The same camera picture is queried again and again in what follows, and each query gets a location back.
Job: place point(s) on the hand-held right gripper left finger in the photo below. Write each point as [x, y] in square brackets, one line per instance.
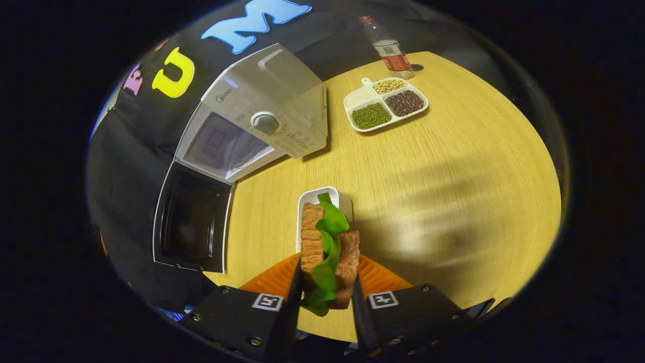
[292, 322]

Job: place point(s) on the clear red label bottle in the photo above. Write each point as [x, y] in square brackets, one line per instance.
[390, 50]

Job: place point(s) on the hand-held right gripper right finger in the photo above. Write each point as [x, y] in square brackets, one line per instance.
[360, 322]

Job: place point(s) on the white rectangular tray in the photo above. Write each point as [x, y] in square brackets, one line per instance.
[308, 197]

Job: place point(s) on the white microwave oven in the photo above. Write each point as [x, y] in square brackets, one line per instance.
[282, 85]

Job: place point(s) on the black backdrop cloth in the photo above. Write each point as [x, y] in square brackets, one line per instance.
[146, 131]

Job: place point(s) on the lettuce sandwich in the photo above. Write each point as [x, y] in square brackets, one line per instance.
[312, 237]

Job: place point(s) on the divided white bean dish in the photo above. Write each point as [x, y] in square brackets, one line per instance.
[373, 116]

